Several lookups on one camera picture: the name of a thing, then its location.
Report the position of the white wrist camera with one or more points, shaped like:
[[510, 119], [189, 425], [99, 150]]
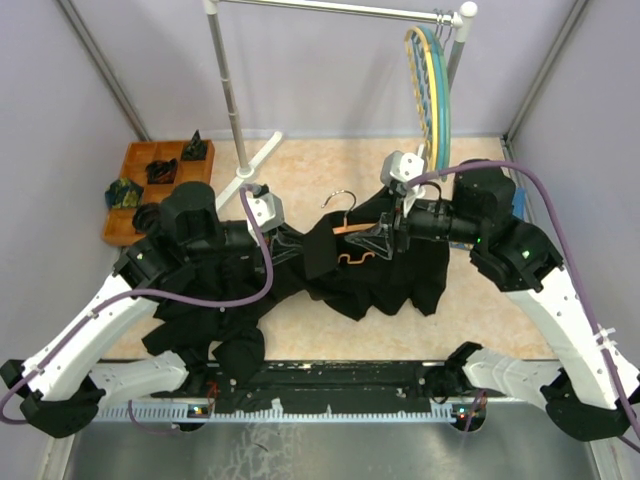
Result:
[[263, 209], [397, 170]]

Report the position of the wooden compartment tray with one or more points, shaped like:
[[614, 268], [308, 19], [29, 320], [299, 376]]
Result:
[[118, 229]]

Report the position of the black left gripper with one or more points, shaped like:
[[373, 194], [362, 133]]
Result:
[[278, 251]]

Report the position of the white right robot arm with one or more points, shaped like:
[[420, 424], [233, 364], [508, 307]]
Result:
[[590, 392]]

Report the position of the green hanger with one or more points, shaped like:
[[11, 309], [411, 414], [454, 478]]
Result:
[[444, 150]]

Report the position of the dark green pointed cloth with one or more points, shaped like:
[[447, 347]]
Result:
[[196, 149]]

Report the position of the green floral folded cloth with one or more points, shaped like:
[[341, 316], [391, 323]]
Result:
[[123, 193]]

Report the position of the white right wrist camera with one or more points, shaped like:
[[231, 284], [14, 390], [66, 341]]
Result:
[[397, 170]]

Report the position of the dark orange patterned cloth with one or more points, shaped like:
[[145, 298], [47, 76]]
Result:
[[160, 172]]

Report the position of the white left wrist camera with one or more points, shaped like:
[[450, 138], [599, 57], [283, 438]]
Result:
[[263, 209]]

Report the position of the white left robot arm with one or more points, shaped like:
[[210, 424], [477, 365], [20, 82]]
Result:
[[176, 298]]

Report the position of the black t-shirt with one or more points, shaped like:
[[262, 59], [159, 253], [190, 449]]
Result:
[[333, 271]]

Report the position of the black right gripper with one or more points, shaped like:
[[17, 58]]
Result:
[[380, 240]]

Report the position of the rolled black tie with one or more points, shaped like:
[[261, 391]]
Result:
[[147, 218]]

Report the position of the blue yellow folded shirt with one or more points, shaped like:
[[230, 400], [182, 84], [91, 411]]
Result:
[[519, 203]]

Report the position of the orange hanger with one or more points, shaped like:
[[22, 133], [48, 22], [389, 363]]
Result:
[[347, 228]]

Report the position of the white clothes rack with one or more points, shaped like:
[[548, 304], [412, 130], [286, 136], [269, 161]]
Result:
[[451, 29]]

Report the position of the yellow hanger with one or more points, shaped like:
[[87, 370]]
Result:
[[432, 100]]

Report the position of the black button-up shirt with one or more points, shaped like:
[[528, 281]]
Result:
[[230, 335]]

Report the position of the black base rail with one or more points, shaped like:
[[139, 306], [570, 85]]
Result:
[[338, 387]]

